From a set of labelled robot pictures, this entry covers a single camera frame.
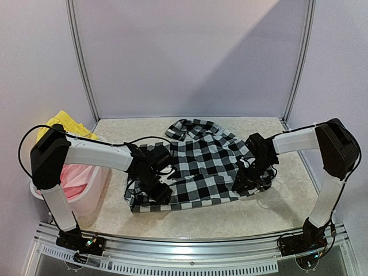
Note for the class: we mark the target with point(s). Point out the left aluminium frame post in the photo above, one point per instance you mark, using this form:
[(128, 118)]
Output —
[(80, 59)]

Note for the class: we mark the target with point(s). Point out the black white plaid shirt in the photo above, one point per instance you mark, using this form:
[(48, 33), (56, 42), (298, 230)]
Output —
[(206, 162)]

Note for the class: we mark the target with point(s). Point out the white plastic laundry basket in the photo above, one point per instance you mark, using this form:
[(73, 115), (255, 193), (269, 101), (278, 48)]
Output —
[(87, 201)]

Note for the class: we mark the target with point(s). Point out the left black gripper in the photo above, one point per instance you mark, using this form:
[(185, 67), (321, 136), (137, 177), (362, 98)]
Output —
[(161, 196)]

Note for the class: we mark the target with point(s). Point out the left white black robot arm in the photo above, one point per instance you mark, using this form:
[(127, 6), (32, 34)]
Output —
[(58, 147)]

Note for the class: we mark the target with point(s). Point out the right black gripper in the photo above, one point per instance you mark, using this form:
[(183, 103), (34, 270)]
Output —
[(245, 182)]

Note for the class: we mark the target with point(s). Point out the yellow shorts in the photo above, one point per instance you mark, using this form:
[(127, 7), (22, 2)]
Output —
[(71, 126)]

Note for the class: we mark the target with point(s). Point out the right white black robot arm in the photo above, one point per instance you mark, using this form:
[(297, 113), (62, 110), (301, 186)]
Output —
[(340, 154)]

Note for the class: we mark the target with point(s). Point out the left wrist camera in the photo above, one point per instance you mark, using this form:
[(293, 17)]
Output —
[(166, 176)]

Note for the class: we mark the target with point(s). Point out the pink printed garment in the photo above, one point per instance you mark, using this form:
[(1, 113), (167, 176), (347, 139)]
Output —
[(74, 179)]

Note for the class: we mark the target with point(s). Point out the aluminium frame post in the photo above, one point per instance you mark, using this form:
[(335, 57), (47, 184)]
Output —
[(305, 39), (80, 59)]

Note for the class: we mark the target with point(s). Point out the right aluminium frame post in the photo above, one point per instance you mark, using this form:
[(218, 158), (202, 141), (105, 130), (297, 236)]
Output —
[(305, 39)]

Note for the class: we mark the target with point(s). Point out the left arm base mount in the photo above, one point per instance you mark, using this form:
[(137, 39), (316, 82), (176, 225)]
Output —
[(74, 240)]

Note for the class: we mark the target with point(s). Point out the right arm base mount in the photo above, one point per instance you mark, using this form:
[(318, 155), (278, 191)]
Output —
[(302, 244)]

